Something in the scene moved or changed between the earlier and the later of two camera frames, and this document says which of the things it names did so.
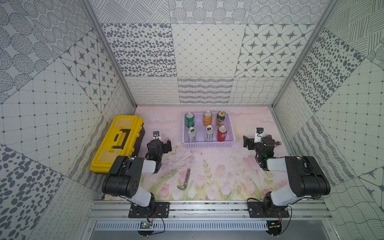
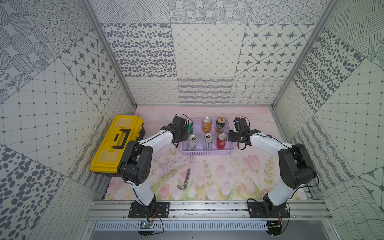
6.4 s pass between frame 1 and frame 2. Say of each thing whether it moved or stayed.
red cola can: moved
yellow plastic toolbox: stayed
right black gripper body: moved
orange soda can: moved
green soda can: moved
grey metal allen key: stayed
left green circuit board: stayed
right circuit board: stayed
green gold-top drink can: moved
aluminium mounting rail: stayed
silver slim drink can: moved
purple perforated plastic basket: moved
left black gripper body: moved
